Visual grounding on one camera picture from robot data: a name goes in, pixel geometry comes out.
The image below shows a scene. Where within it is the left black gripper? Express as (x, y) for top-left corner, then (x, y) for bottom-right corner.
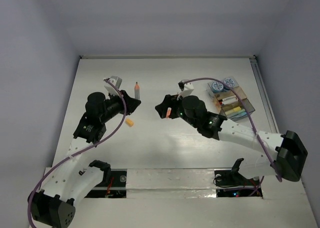
(100, 89), (141, 123)

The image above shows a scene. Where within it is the green highlighter pen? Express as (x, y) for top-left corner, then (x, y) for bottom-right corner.
(230, 109), (245, 117)

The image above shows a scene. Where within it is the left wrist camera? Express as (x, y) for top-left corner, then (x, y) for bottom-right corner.
(104, 76), (123, 89)

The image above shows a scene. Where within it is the blue patterned tape roll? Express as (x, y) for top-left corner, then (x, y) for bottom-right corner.
(210, 81), (224, 93)

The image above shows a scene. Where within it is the small orange cap left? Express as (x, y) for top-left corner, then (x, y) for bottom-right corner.
(125, 119), (134, 127)

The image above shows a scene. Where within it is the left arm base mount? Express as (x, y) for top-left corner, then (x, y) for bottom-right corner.
(85, 160), (127, 199)

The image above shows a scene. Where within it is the red whiteboard marker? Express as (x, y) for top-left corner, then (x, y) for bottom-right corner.
(218, 98), (238, 106)

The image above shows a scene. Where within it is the aluminium rail right edge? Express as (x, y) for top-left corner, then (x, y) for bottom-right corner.
(249, 58), (291, 166)

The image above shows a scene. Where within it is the black whiteboard marker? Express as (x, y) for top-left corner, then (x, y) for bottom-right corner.
(221, 95), (237, 101)

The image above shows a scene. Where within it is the clear compartment organizer box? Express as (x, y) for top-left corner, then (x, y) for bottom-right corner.
(206, 76), (255, 121)

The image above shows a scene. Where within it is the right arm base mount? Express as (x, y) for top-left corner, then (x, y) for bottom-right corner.
(212, 158), (263, 198)

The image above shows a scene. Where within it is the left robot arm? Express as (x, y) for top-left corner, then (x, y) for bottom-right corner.
(28, 90), (141, 228)

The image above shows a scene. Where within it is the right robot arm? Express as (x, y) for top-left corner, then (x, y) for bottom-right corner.
(155, 95), (308, 184)

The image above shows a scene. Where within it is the orange highlighter pen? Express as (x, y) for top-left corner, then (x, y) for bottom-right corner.
(134, 82), (141, 100)

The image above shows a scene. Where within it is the orange highlighter cap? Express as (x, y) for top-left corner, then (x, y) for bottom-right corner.
(166, 108), (172, 118)

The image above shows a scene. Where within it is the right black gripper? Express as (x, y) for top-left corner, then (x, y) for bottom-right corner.
(155, 91), (199, 128)

